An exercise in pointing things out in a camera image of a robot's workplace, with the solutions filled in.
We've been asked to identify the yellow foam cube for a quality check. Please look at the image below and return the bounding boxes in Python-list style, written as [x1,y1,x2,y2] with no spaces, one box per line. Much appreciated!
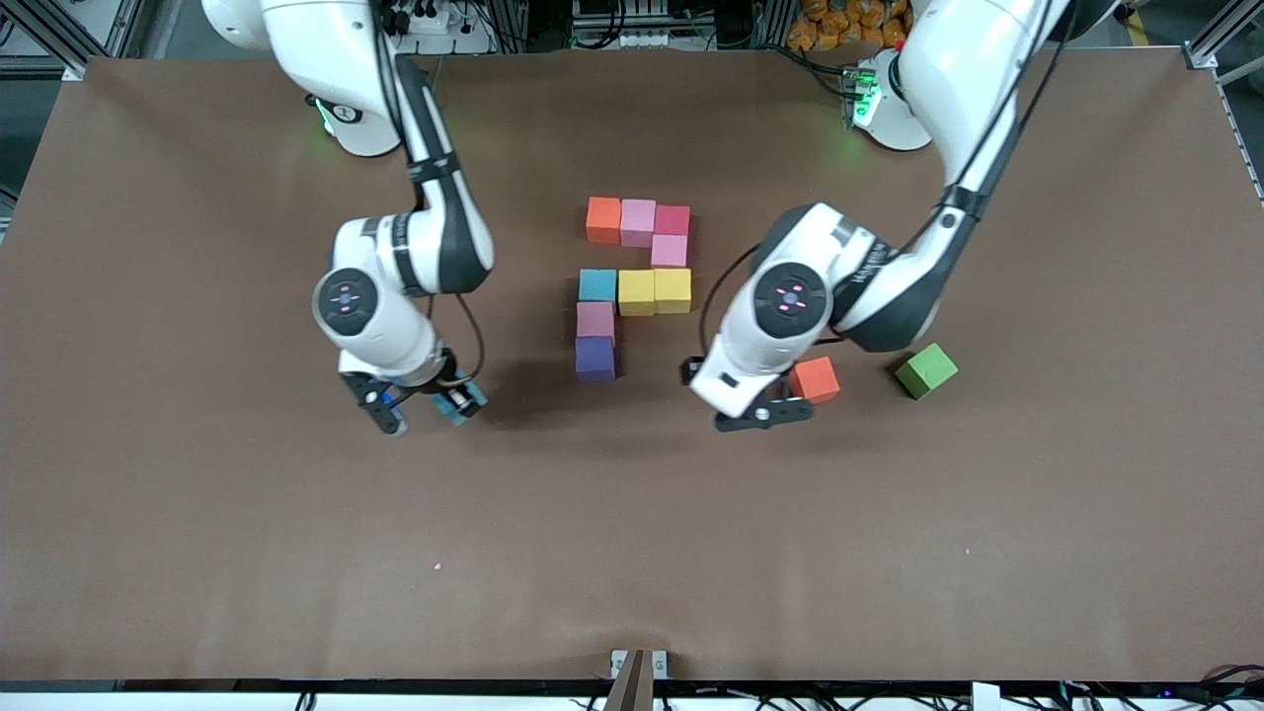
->
[618,270,657,318]
[654,268,693,315]

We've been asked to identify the orange foam cube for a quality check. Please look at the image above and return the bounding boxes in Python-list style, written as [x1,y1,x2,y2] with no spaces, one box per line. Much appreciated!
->
[586,197,624,245]
[790,356,842,405]

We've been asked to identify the purple foam cube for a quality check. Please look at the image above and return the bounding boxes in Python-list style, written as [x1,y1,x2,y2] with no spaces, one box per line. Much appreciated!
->
[575,337,619,383]

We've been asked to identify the brown table cover sheet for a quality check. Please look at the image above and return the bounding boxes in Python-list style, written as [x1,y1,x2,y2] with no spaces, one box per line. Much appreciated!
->
[0,47,1264,684]

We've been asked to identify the green foam cube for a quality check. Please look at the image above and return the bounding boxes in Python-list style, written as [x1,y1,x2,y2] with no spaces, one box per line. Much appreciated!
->
[895,343,960,401]

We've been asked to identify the pile of orange objects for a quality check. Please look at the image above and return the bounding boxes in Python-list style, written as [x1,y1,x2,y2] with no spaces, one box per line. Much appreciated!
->
[787,0,914,52]

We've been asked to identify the white power strip with plugs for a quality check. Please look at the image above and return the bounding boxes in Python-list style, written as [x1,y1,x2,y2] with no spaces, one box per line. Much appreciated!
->
[380,0,495,55]

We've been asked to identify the metal bracket with brown post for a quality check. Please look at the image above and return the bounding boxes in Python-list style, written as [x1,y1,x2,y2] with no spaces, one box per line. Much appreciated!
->
[604,649,670,711]

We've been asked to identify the aluminium frame profile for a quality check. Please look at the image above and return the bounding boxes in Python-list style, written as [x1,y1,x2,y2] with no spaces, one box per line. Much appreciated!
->
[1185,0,1264,85]
[0,0,90,82]

